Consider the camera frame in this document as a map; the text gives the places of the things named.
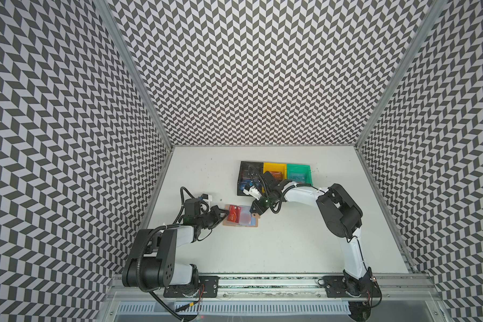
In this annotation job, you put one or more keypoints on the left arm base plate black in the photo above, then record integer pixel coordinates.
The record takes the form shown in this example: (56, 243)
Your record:
(204, 286)

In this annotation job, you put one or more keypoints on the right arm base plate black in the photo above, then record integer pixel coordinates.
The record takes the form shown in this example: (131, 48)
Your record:
(348, 287)

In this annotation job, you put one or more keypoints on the red card in yellow bin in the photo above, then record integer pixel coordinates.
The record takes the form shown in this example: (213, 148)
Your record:
(277, 175)

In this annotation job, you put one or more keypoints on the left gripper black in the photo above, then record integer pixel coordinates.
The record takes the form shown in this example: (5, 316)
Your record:
(215, 211)

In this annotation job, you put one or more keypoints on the black plastic bin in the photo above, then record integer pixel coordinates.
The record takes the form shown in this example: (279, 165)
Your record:
(246, 173)

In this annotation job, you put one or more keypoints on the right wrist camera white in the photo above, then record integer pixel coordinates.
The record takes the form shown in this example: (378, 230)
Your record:
(253, 192)

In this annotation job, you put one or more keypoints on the green plastic bin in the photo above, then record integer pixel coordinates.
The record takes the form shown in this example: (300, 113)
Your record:
(300, 168)

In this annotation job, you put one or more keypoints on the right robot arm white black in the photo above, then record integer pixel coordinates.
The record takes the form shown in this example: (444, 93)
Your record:
(342, 217)

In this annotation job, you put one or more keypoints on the red VIP credit card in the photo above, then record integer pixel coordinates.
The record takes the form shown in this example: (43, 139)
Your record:
(234, 214)

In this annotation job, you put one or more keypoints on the aluminium mounting rail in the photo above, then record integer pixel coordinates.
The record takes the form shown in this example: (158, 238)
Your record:
(259, 286)

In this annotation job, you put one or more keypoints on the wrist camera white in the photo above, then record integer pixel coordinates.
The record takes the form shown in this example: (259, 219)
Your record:
(253, 192)
(206, 197)

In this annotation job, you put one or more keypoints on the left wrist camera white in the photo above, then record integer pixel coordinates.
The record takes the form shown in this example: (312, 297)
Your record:
(206, 197)

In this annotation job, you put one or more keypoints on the teal card in green bin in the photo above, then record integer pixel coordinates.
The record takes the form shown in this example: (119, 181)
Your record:
(298, 177)

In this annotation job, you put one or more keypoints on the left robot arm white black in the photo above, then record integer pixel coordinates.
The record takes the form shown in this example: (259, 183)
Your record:
(152, 265)

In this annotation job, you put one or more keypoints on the tan leather card holder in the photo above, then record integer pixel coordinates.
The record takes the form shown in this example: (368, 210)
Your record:
(247, 219)

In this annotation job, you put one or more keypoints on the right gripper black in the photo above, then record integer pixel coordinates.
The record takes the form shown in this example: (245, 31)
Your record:
(259, 209)

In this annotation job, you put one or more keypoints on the yellow plastic bin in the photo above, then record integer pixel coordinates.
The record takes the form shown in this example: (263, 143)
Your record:
(277, 167)

